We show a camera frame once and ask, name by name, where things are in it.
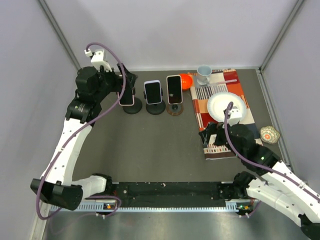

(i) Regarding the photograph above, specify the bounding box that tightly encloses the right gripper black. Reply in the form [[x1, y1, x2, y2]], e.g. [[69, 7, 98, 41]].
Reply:
[[198, 121, 243, 159]]

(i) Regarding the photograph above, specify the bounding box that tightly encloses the phone with pink case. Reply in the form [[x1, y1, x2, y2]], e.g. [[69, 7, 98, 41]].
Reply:
[[117, 86, 135, 107]]

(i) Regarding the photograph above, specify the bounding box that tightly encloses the phone with lavender case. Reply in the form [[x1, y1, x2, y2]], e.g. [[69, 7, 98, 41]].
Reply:
[[143, 80, 163, 105]]

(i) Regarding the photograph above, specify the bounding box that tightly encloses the black clamp phone stand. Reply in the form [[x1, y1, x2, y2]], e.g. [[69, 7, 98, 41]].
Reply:
[[143, 88, 166, 115]]

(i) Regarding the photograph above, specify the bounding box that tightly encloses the phone with white case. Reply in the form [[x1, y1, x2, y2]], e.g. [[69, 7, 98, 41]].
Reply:
[[166, 75, 183, 105]]

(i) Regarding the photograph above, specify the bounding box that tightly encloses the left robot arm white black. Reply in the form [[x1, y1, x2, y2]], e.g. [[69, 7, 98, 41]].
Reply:
[[30, 64, 138, 211]]

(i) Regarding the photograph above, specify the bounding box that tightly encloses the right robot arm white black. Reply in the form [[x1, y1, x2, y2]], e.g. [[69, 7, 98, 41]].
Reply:
[[199, 122, 320, 240]]

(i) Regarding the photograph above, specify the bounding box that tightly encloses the wooden base phone stand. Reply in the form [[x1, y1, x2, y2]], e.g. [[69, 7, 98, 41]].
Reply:
[[166, 103, 184, 116]]

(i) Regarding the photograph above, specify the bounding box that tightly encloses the white plate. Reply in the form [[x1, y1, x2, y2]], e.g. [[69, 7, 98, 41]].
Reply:
[[207, 92, 247, 123]]

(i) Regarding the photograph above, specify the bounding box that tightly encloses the patchwork placemat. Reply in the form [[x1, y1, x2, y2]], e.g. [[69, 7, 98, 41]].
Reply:
[[188, 69, 262, 145]]

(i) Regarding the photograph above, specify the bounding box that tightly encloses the small patterned bowl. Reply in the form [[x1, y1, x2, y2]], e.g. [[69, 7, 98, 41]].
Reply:
[[259, 125, 281, 145]]

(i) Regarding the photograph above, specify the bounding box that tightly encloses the orange bowl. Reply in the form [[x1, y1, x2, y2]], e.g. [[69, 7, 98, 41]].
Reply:
[[179, 73, 193, 91]]

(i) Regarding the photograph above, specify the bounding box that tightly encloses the light blue cup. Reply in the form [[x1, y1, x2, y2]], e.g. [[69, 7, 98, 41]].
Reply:
[[197, 65, 212, 85]]

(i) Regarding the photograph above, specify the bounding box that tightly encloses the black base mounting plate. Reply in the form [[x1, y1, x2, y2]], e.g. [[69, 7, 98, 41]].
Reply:
[[84, 181, 253, 208]]

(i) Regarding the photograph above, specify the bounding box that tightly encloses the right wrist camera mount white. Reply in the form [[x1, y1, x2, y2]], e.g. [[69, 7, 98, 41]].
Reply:
[[223, 106, 243, 127]]

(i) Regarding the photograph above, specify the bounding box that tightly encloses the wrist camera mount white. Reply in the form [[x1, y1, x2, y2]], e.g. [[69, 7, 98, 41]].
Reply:
[[84, 49, 113, 73], [223, 106, 243, 127]]

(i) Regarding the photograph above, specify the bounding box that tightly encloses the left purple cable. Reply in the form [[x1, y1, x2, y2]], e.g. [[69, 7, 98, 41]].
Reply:
[[36, 42, 127, 221]]

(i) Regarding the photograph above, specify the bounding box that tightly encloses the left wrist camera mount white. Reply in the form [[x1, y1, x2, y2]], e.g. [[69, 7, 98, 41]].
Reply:
[[84, 49, 113, 73]]

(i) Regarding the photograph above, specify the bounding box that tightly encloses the pink handled knife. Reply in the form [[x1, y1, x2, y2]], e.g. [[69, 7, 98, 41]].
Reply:
[[210, 79, 238, 85]]

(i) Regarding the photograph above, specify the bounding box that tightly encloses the slotted cable duct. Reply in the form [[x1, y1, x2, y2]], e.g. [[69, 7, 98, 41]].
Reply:
[[49, 201, 253, 213]]

